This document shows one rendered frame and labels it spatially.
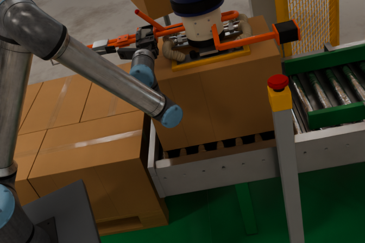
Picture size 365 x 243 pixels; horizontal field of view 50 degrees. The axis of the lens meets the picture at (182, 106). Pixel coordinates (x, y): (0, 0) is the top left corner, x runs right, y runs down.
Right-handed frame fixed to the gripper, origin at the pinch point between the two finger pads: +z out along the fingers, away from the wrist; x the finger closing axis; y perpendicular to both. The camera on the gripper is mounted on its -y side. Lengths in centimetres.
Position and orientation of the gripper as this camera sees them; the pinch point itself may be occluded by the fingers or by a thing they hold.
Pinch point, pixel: (142, 36)
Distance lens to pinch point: 177.9
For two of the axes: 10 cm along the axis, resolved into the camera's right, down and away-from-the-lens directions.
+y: 9.7, -2.1, -1.4
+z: -0.2, -6.0, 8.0
